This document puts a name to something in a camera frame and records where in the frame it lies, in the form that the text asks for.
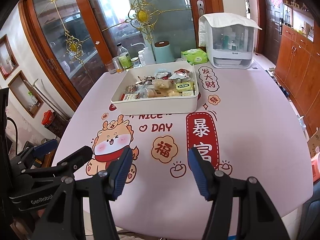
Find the glass bottle with green label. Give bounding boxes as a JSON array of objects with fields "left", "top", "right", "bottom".
[{"left": 117, "top": 42, "right": 133, "bottom": 70}]

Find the white cloth cover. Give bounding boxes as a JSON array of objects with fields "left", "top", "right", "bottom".
[{"left": 198, "top": 13, "right": 262, "bottom": 47}]

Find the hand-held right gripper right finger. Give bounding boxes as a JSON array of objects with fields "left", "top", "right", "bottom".
[{"left": 187, "top": 147, "right": 292, "bottom": 240}]

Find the white plastic bin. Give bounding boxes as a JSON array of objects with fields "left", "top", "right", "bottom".
[{"left": 111, "top": 60, "right": 200, "bottom": 115}]

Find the pale yellow snack packet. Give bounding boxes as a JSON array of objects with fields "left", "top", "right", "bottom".
[{"left": 152, "top": 79, "right": 170, "bottom": 89}]

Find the wooden cabinet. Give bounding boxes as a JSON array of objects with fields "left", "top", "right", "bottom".
[{"left": 275, "top": 0, "right": 320, "bottom": 135}]

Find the white plastic bottle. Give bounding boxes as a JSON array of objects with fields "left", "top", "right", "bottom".
[{"left": 143, "top": 47, "right": 155, "bottom": 65}]

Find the small glass cup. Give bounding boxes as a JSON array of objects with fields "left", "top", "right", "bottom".
[{"left": 105, "top": 61, "right": 117, "bottom": 75}]

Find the red lid jar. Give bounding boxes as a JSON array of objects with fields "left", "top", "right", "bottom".
[{"left": 41, "top": 110, "right": 70, "bottom": 137}]

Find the clear bread packet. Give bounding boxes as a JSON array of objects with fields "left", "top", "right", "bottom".
[{"left": 147, "top": 87, "right": 170, "bottom": 98}]

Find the small gold door ornament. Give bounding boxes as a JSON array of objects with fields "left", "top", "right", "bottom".
[{"left": 64, "top": 30, "right": 84, "bottom": 65}]

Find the pink plastic stool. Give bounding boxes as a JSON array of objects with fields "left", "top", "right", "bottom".
[{"left": 309, "top": 155, "right": 320, "bottom": 180}]

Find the green snack packet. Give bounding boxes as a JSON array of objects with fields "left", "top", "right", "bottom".
[{"left": 176, "top": 82, "right": 195, "bottom": 92}]

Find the cardboard box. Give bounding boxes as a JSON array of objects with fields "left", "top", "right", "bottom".
[{"left": 306, "top": 130, "right": 320, "bottom": 158}]

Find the mint green canister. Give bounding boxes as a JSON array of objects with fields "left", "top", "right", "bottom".
[{"left": 153, "top": 41, "right": 175, "bottom": 63}]

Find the wooden wall niche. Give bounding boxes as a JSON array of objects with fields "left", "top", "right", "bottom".
[
  {"left": 0, "top": 34, "right": 19, "bottom": 80},
  {"left": 7, "top": 70, "right": 44, "bottom": 118}
]

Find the large gold door ornament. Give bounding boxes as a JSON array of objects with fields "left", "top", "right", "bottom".
[{"left": 101, "top": 0, "right": 194, "bottom": 44}]

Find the wooden framed glass door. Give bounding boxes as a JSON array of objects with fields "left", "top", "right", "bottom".
[
  {"left": 19, "top": 0, "right": 110, "bottom": 110},
  {"left": 70, "top": 0, "right": 223, "bottom": 63}
]

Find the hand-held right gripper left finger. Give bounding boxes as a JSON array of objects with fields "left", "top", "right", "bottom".
[{"left": 31, "top": 147, "right": 133, "bottom": 240}]

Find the white red-edged snack packet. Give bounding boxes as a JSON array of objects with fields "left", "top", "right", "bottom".
[{"left": 121, "top": 93, "right": 140, "bottom": 102}]

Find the apple print snack packet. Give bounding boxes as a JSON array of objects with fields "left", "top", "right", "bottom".
[{"left": 172, "top": 68, "right": 193, "bottom": 80}]

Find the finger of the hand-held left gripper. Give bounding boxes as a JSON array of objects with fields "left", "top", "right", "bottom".
[
  {"left": 9, "top": 139, "right": 59, "bottom": 171},
  {"left": 21, "top": 145, "right": 93, "bottom": 180}
]

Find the dark entrance door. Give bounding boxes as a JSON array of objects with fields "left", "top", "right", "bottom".
[{"left": 255, "top": 0, "right": 283, "bottom": 55}]

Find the green tissue pack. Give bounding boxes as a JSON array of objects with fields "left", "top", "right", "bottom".
[{"left": 181, "top": 49, "right": 208, "bottom": 65}]

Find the black cable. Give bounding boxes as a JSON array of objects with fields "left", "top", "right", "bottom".
[{"left": 6, "top": 116, "right": 19, "bottom": 160}]

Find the silver tin can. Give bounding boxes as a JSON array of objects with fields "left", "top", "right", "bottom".
[{"left": 112, "top": 56, "right": 122, "bottom": 72}]

